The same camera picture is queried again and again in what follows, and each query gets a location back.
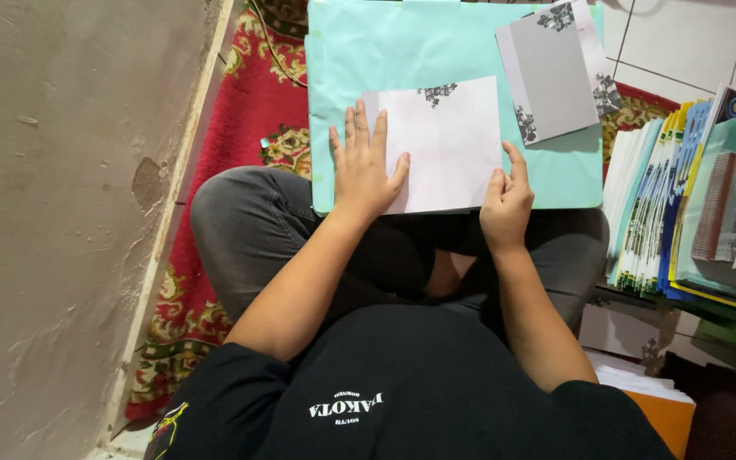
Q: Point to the person's right hand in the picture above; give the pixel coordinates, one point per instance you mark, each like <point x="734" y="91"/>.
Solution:
<point x="507" y="214"/>

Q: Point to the person's left hand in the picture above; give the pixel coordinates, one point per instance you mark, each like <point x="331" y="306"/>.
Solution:
<point x="361" y="185"/>

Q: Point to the white floral paper sheet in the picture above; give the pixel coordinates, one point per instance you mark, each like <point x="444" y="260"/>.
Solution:
<point x="451" y="153"/>

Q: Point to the person's bare foot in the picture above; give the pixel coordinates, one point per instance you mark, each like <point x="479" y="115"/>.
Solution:
<point x="448" y="275"/>

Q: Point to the grey trousers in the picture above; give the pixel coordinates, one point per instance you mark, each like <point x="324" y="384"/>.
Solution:
<point x="246" y="223"/>

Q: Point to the mint green board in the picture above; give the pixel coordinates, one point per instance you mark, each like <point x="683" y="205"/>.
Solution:
<point x="374" y="57"/>

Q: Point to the red patterned carpet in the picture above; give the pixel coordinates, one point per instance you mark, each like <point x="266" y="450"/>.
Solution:
<point x="253" y="102"/>

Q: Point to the grey floral card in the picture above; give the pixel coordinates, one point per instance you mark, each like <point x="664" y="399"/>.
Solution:
<point x="550" y="76"/>

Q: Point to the pale floral paper pile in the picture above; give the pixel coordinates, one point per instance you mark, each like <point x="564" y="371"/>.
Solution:
<point x="617" y="332"/>

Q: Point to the stack of printed booklets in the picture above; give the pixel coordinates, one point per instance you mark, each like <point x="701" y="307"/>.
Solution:
<point x="681" y="204"/>

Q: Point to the pale floral card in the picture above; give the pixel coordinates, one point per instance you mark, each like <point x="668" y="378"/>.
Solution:
<point x="598" y="64"/>

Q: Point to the black printed t-shirt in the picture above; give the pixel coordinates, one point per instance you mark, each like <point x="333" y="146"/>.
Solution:
<point x="419" y="383"/>

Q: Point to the stack of white papers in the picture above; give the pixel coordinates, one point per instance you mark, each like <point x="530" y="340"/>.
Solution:
<point x="636" y="380"/>

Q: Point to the orange box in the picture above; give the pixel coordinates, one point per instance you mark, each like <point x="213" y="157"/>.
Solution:
<point x="665" y="425"/>

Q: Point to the dark brown cloth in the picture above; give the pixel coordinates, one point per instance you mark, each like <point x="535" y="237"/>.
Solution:
<point x="732" y="415"/>

